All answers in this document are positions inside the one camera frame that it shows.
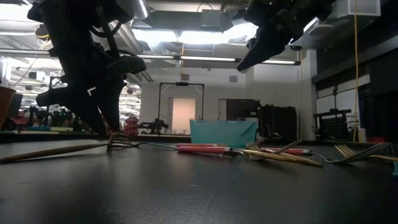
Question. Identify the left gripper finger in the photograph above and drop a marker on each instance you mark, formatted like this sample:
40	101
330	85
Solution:
88	115
113	102

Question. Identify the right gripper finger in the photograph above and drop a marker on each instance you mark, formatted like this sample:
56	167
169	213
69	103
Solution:
253	39
261	49

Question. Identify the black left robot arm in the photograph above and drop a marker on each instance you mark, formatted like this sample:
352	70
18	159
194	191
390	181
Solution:
68	18

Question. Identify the background black robot arm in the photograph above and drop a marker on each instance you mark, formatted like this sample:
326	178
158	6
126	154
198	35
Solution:
155	126

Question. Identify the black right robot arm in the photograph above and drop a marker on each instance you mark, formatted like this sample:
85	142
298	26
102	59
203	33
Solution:
323	6

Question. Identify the fluorescent tube light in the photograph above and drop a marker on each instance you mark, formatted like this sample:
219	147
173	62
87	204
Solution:
278	62
205	58

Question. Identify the red stool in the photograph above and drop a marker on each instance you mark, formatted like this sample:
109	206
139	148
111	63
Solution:
131	126

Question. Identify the cluttered workbench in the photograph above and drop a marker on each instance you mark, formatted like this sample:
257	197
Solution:
40	121

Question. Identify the pale door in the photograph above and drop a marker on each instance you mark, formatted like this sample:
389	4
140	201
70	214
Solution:
183	113

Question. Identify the black cabinet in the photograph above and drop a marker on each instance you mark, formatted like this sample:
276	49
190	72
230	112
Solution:
276	123

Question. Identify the brown chair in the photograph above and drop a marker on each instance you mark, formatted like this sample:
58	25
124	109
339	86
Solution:
6	105

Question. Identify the teal plastic bin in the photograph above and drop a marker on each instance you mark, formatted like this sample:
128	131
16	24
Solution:
224	133

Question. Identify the whiteboard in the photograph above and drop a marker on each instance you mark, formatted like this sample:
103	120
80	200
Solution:
345	101

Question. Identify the grey wall vent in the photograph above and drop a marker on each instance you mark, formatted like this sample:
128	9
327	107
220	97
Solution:
233	78
185	77

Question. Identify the dark wall panel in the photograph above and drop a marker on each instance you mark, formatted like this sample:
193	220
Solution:
242	109

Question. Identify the black gantry frame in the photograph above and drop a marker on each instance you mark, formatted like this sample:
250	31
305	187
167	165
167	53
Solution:
182	83

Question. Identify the grey air duct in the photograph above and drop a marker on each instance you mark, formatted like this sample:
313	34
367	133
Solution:
174	20

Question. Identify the silver duct pipe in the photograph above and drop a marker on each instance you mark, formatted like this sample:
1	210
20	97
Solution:
140	7

